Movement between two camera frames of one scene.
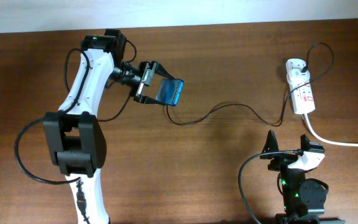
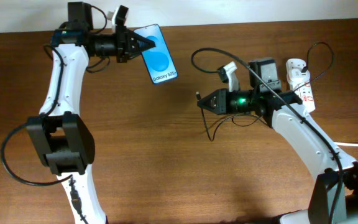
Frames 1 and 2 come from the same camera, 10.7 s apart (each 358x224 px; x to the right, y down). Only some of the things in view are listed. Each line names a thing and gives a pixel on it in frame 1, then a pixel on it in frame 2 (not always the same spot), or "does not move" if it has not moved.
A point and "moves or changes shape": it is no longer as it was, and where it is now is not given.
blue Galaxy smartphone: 169,91 → 158,60
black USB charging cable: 252,109 moves or changes shape
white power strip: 301,94 does not move
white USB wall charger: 296,76 does not move
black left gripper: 148,68 → 123,49
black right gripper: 283,160 → 223,106
